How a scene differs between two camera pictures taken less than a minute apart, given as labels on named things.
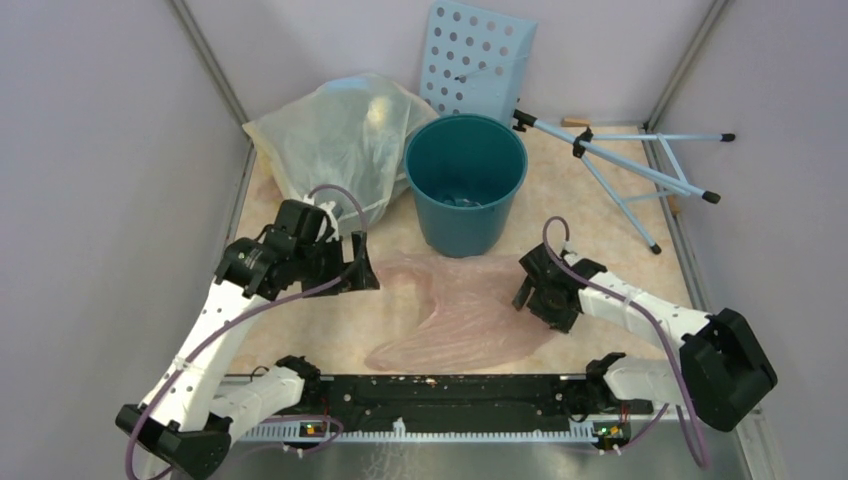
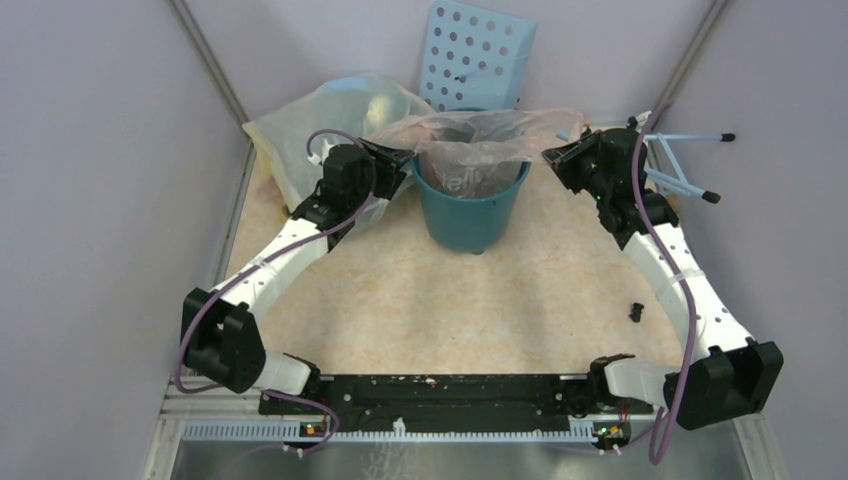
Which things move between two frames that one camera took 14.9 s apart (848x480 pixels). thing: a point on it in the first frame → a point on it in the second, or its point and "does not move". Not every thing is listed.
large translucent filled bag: (343, 141) does not move
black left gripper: (335, 244) → (386, 162)
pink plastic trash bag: (476, 321) → (478, 154)
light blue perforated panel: (474, 63) does not move
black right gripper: (561, 319) → (560, 158)
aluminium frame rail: (233, 98) does not move
